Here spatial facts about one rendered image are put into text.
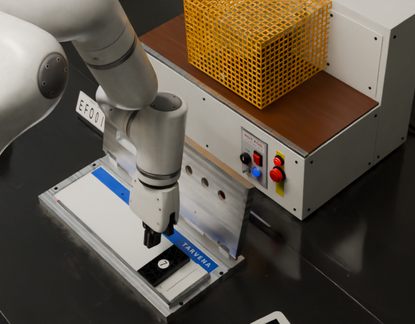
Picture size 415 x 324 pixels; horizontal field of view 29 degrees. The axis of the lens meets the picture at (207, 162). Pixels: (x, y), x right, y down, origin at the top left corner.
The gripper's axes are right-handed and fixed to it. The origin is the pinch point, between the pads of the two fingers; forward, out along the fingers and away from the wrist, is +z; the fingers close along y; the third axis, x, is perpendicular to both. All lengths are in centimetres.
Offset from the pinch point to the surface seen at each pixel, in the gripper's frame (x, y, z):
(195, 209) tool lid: 11.1, -0.1, -1.5
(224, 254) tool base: 11.5, 9.2, 4.2
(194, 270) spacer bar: 4.1, 8.6, 4.9
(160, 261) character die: 0.7, 2.2, 5.4
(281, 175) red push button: 26.9, 7.8, -8.4
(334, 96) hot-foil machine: 43.6, 4.8, -20.4
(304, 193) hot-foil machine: 28.8, 13.1, -6.5
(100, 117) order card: 17.3, -40.9, 1.3
